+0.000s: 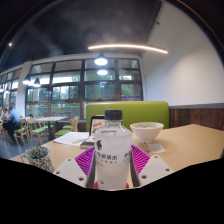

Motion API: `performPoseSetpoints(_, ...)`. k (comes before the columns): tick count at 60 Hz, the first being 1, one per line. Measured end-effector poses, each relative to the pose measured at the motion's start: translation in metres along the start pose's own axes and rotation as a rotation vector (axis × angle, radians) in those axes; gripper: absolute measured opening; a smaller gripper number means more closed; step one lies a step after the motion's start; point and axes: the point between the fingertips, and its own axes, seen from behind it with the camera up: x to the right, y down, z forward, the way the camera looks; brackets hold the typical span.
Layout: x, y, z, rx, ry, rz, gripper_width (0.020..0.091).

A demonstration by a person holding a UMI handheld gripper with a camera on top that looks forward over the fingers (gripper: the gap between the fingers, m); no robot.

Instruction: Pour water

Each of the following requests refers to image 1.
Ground round glowing pendant lamp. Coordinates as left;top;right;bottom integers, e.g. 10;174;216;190
94;54;109;66
96;68;109;76

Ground wooden chairs green seats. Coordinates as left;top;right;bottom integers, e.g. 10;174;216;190
0;114;80;146

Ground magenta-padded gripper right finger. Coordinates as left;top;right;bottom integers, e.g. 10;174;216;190
129;144;174;188

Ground person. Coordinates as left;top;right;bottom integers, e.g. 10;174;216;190
2;105;22;143
0;107;9;123

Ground black framed tablet display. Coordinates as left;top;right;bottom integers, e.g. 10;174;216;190
89;115;107;137

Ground white paper napkin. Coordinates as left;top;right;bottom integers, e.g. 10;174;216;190
147;142;166;154

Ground speckled green patterned mug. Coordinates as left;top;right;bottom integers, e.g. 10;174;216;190
20;145;55;174

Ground white paper sheets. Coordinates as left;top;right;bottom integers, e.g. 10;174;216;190
53;131;90;147

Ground small dark flat box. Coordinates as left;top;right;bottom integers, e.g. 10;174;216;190
79;138;96;150

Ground light wooden dining table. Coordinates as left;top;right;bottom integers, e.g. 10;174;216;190
34;115;69;139

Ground long linear ceiling light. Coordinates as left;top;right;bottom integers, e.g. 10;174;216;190
87;43;169;55

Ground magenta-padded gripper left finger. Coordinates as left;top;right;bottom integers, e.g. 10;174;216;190
53;145;98;189

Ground green upholstered bench backrest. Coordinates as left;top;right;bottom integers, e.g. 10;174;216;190
85;101;170;133

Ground white ceramic bowl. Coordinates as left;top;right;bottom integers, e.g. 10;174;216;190
129;121;165;144

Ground clear water bottle black cap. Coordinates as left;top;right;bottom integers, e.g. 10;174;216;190
94;109;133;191

